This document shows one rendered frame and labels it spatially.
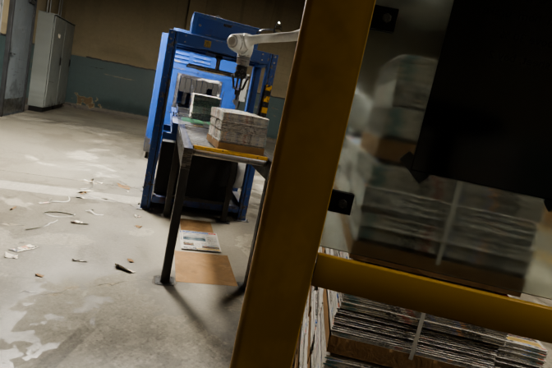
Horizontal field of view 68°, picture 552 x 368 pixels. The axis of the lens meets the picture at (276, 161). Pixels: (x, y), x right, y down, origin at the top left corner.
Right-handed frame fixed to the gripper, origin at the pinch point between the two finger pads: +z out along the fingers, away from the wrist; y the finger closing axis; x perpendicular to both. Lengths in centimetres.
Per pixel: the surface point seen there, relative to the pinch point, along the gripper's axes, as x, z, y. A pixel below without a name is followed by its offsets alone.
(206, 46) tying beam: 79, -35, -21
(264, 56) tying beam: 79, -38, 30
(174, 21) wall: 824, -148, -61
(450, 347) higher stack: -213, 45, 25
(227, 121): -47, 16, -9
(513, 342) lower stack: -196, 54, 63
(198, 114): 151, 27, -12
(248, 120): -45.4, 13.0, 2.5
